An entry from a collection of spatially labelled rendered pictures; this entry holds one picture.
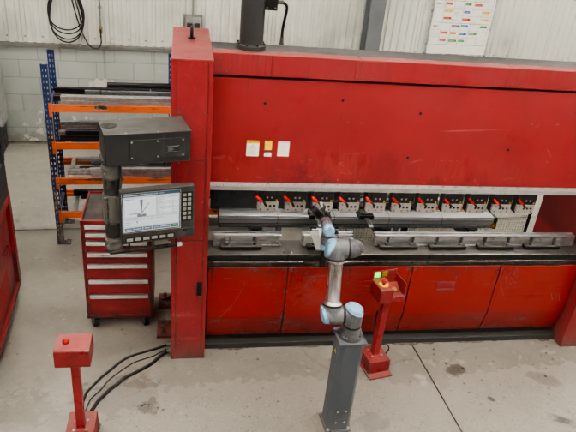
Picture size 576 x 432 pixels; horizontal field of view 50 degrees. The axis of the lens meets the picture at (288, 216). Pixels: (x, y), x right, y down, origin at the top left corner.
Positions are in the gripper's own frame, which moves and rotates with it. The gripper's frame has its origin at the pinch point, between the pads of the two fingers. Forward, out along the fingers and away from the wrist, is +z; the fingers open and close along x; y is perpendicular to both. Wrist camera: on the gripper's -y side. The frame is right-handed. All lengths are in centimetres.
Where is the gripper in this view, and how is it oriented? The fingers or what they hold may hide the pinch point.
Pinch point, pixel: (317, 205)
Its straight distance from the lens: 435.0
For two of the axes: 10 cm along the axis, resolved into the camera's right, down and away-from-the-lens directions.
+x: 7.0, -6.7, -2.5
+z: -1.4, -4.8, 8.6
